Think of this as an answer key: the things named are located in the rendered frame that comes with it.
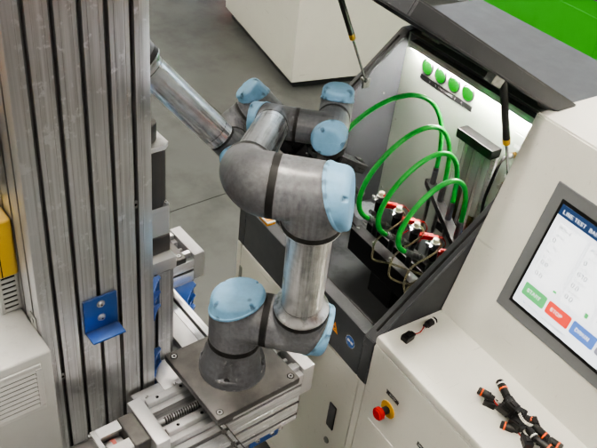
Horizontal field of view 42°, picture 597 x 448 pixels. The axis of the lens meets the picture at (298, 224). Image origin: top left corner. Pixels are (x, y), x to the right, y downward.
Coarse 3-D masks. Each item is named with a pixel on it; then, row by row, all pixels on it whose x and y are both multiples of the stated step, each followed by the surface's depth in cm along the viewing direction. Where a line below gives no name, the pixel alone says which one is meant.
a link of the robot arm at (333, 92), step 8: (328, 88) 173; (336, 88) 174; (344, 88) 174; (352, 88) 175; (328, 96) 173; (336, 96) 172; (344, 96) 172; (352, 96) 173; (320, 104) 176; (344, 104) 173; (352, 104) 175
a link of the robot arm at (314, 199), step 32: (288, 160) 130; (320, 160) 132; (288, 192) 128; (320, 192) 128; (352, 192) 133; (288, 224) 134; (320, 224) 131; (288, 256) 144; (320, 256) 142; (288, 288) 151; (320, 288) 150; (288, 320) 157; (320, 320) 158; (320, 352) 162
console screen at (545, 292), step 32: (576, 192) 174; (544, 224) 181; (576, 224) 175; (544, 256) 182; (576, 256) 175; (512, 288) 189; (544, 288) 182; (576, 288) 176; (544, 320) 183; (576, 320) 176; (576, 352) 176
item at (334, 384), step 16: (240, 272) 258; (256, 272) 249; (272, 288) 242; (336, 352) 219; (320, 368) 229; (336, 368) 220; (320, 384) 231; (336, 384) 223; (352, 384) 215; (304, 400) 243; (320, 400) 234; (336, 400) 225; (352, 400) 217; (304, 416) 246; (320, 416) 237; (336, 416) 228; (288, 432) 260; (304, 432) 249; (320, 432) 240; (336, 432) 231
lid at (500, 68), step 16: (384, 0) 138; (400, 0) 138; (416, 0) 138; (400, 16) 219; (416, 16) 140; (432, 16) 142; (432, 32) 145; (448, 32) 147; (464, 32) 149; (464, 48) 152; (480, 48) 154; (480, 64) 164; (496, 64) 160; (512, 64) 163; (496, 80) 168; (512, 80) 166; (528, 80) 169; (544, 96) 176; (560, 96) 179
